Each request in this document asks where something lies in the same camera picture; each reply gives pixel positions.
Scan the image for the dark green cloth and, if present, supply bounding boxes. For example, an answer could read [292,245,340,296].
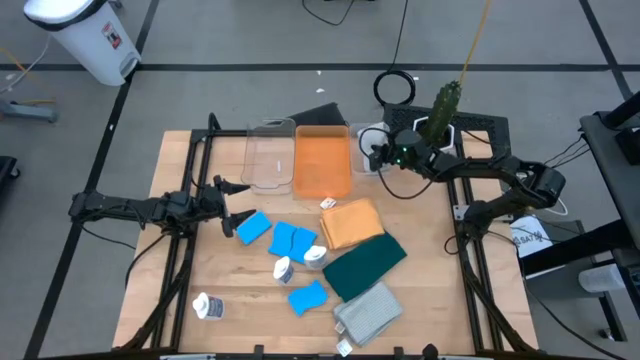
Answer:
[322,232,409,304]

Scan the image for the orange plastic bin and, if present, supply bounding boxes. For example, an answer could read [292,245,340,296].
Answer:
[292,124,354,200]

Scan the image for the black looped floor cable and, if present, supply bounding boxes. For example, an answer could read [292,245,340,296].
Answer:
[301,0,357,27]

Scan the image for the black side desk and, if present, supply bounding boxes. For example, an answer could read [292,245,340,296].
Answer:
[579,89,640,321]

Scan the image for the black coiled hanging cable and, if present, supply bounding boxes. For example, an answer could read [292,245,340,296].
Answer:
[372,0,418,108]

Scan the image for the black equipment piece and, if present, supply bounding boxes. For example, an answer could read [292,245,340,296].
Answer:
[0,155,22,201]

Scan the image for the black flat sheet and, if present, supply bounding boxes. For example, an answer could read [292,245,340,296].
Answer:
[288,102,346,127]

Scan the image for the orange cloth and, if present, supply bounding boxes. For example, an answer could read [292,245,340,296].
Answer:
[319,197,386,251]

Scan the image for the black metal stand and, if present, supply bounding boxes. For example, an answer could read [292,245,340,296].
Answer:
[519,219,640,346]

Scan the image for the grey waffle cloth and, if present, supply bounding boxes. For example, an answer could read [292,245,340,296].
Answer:
[333,280,405,348]

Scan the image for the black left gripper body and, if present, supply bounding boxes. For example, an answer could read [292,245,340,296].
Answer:
[197,185,227,222]

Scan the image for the yellow hanging cord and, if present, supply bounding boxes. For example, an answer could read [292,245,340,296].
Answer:
[458,0,494,86]

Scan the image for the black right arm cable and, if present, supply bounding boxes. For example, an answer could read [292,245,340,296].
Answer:
[358,126,435,200]

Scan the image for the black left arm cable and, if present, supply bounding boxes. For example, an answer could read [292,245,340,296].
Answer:
[79,219,169,289]

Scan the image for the small clear plastic bin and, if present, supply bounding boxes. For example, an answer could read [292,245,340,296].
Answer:
[348,122,401,176]

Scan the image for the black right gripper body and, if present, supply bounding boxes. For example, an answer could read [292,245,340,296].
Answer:
[368,142,400,175]

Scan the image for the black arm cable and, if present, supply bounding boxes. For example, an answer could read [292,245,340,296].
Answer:
[79,219,169,289]
[358,126,435,200]

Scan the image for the white pedal trash can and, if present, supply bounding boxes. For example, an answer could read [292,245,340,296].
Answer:
[23,0,143,87]

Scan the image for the grey stand base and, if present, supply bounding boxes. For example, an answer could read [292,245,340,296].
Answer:
[0,97,60,125]

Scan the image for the white printed paper sheet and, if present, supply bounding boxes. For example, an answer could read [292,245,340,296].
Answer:
[509,214,554,259]

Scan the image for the grey cylinder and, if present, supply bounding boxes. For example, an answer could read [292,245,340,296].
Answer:
[578,263,626,294]

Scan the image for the white plastic restorer bottle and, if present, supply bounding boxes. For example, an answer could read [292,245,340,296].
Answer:
[303,244,330,271]
[192,292,226,321]
[272,255,295,286]

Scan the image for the green cactus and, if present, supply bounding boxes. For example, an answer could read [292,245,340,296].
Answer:
[422,79,464,146]

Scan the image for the large clear plastic bin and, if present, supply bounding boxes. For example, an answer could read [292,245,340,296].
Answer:
[240,117,297,196]

